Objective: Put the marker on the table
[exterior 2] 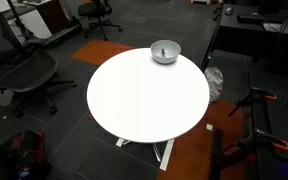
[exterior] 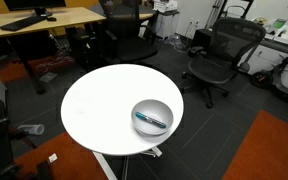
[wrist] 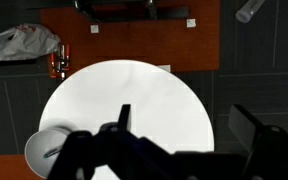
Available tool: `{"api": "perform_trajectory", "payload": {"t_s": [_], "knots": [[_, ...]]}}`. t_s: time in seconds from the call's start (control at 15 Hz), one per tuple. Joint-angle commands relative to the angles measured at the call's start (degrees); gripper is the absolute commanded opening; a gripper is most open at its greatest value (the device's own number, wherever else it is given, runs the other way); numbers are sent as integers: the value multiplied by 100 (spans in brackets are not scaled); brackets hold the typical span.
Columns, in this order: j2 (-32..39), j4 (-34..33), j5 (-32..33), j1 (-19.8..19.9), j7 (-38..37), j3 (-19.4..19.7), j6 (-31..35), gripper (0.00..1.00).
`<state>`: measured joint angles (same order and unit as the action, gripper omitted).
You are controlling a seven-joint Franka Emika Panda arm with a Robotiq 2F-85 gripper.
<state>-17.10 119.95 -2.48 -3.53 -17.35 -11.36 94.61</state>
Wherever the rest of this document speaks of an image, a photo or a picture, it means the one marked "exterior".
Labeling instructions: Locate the small white floor tag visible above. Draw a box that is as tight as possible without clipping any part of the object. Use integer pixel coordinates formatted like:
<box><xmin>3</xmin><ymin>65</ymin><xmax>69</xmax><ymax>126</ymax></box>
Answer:
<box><xmin>48</xmin><ymin>153</ymin><xmax>59</xmax><ymax>164</ymax></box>

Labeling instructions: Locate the black padded office chair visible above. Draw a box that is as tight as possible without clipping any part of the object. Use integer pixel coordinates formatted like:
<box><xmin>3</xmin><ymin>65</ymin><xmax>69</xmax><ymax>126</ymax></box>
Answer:
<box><xmin>98</xmin><ymin>0</ymin><xmax>159</xmax><ymax>65</ymax></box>

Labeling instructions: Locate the white table base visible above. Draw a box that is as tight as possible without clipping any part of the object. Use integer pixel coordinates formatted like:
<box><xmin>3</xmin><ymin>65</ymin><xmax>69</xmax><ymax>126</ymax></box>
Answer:
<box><xmin>92</xmin><ymin>145</ymin><xmax>163</xmax><ymax>180</ymax></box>

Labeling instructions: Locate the black box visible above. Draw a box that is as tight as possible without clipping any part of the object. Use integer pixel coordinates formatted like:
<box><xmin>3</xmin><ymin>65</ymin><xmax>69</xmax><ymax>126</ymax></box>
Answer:
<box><xmin>193</xmin><ymin>28</ymin><xmax>216</xmax><ymax>52</ymax></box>

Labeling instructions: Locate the black computer tower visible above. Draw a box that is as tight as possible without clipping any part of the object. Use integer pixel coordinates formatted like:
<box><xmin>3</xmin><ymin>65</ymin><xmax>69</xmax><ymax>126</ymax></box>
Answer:
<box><xmin>65</xmin><ymin>26</ymin><xmax>92</xmax><ymax>72</ymax></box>

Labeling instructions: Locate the grey white bowl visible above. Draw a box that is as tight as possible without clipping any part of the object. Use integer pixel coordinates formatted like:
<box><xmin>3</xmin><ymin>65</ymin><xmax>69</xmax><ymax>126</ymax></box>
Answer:
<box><xmin>130</xmin><ymin>99</ymin><xmax>175</xmax><ymax>137</ymax></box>

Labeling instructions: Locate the black computer monitor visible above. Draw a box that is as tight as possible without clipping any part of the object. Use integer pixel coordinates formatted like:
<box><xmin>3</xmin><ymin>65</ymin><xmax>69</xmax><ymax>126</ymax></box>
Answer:
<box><xmin>3</xmin><ymin>0</ymin><xmax>67</xmax><ymax>18</ymax></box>

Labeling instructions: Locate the teal capped marker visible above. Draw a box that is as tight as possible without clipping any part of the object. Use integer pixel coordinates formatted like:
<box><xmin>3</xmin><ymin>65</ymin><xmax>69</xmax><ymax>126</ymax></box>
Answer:
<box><xmin>135</xmin><ymin>111</ymin><xmax>168</xmax><ymax>130</ymax></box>

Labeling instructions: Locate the orange handled black clamp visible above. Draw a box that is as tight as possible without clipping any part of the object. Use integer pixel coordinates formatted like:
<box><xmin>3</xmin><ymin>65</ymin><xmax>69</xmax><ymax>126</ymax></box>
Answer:
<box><xmin>0</xmin><ymin>116</ymin><xmax>38</xmax><ymax>150</ymax></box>

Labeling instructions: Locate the black keyboard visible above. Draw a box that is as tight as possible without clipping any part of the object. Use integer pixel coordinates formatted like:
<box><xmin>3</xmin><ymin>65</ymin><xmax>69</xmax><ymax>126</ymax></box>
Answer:
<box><xmin>0</xmin><ymin>15</ymin><xmax>48</xmax><ymax>33</ymax></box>

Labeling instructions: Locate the clear plastic cup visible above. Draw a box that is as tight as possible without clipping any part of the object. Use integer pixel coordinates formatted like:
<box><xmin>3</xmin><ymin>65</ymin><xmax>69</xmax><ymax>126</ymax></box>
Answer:
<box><xmin>17</xmin><ymin>123</ymin><xmax>46</xmax><ymax>136</ymax></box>

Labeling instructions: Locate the black kick scooter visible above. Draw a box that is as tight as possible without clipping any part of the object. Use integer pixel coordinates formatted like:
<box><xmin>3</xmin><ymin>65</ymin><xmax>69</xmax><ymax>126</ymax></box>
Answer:
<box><xmin>250</xmin><ymin>49</ymin><xmax>288</xmax><ymax>108</ymax></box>

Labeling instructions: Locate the light wooden desk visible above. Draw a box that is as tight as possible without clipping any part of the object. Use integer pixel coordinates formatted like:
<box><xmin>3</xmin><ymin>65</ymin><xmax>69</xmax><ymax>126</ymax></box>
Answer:
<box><xmin>0</xmin><ymin>6</ymin><xmax>107</xmax><ymax>95</ymax></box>

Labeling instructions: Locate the white printer cabinet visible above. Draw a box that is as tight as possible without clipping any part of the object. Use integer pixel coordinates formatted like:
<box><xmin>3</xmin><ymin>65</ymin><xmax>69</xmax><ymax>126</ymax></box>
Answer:
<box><xmin>152</xmin><ymin>0</ymin><xmax>180</xmax><ymax>40</ymax></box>

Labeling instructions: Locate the white desk cabinet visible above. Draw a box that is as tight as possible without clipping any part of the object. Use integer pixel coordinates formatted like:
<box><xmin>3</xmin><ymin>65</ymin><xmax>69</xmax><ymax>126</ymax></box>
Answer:
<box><xmin>239</xmin><ymin>18</ymin><xmax>288</xmax><ymax>95</ymax></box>

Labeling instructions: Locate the black mesh office chair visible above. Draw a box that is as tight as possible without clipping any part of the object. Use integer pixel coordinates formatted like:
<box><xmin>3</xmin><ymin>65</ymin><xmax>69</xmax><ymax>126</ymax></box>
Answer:
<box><xmin>180</xmin><ymin>17</ymin><xmax>267</xmax><ymax>109</ymax></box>

